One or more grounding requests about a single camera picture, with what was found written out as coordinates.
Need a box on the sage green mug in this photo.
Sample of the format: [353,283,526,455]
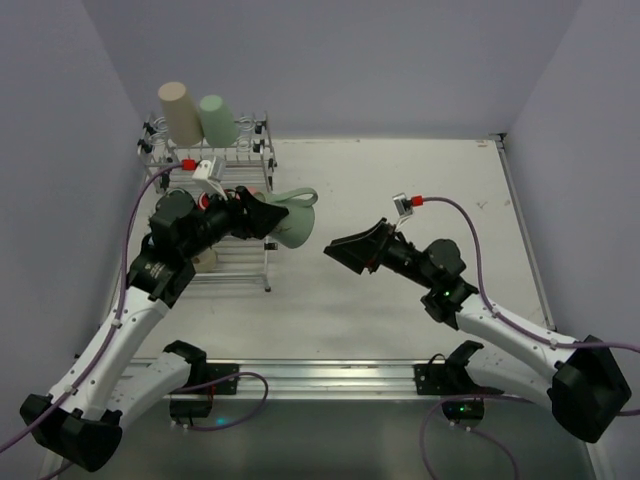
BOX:
[266,187,318,249]

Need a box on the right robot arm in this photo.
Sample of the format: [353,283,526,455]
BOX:
[324,220,632,443]

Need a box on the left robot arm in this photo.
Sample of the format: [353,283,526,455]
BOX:
[20,186,288,472]

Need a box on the metal dish rack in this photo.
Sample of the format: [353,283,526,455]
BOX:
[132,113,278,292]

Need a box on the red mug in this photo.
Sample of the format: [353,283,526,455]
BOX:
[197,189,237,210]

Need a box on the light green tumbler cup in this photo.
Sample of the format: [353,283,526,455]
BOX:
[199,95,239,148]

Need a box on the beige tumbler cup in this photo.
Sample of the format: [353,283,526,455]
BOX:
[158,81,204,147]

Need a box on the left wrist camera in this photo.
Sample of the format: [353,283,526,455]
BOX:
[192,156,226,198]

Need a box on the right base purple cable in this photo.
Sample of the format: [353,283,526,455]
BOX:
[418,394,536,480]

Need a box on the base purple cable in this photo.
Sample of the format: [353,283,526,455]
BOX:
[172,369,271,432]
[418,394,536,480]

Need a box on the aluminium rail frame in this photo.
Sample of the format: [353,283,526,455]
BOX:
[69,133,601,480]

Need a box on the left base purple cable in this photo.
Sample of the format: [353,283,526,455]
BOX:
[172,369,271,432]

